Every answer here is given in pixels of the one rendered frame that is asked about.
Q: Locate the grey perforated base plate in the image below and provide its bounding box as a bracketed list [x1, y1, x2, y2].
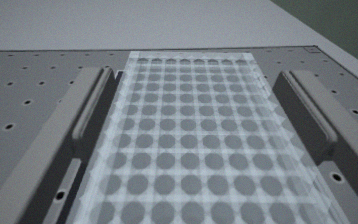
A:
[0, 45, 358, 224]

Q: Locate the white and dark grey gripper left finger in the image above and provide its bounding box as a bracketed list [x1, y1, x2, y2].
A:
[0, 67, 117, 224]

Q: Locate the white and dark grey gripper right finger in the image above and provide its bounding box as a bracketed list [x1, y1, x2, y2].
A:
[272, 70, 358, 196]

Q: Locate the clear well plate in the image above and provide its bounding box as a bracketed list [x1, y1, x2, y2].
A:
[65, 51, 350, 224]

